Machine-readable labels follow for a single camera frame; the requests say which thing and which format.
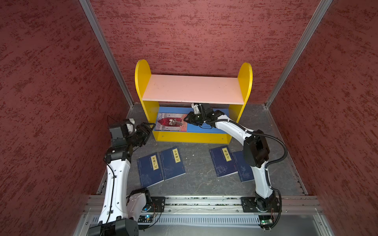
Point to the right aluminium corner profile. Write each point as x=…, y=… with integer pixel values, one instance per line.
x=315, y=20

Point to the right controller circuit board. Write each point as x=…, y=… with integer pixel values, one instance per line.
x=265, y=221

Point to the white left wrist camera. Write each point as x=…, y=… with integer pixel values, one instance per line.
x=130, y=124

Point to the controller circuit board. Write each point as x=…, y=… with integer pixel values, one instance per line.
x=265, y=221
x=145, y=219

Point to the aluminium corner profile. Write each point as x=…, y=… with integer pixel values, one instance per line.
x=315, y=20
x=95, y=25

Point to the left aluminium corner profile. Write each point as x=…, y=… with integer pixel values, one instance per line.
x=95, y=25

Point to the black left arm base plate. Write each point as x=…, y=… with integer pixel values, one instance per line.
x=155, y=204

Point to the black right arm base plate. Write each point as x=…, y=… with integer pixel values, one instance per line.
x=249, y=205

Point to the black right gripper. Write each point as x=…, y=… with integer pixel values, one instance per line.
x=191, y=119

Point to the yellow pink blue bookshelf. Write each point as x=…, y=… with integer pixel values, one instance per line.
x=167, y=93

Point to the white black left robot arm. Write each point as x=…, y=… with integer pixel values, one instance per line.
x=120, y=212

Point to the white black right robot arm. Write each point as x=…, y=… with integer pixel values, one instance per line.
x=255, y=148

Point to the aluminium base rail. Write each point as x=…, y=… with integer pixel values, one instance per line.
x=291, y=205

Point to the blue book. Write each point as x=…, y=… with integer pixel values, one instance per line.
x=223, y=161
x=244, y=170
x=150, y=171
x=171, y=163

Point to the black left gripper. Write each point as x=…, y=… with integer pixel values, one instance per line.
x=145, y=131

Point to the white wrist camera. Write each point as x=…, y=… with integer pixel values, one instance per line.
x=196, y=107
x=130, y=124

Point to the red Hamlet picture book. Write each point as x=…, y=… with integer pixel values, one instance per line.
x=171, y=122

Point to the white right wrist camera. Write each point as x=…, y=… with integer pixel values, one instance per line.
x=196, y=107

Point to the left controller circuit board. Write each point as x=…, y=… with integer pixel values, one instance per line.
x=145, y=219

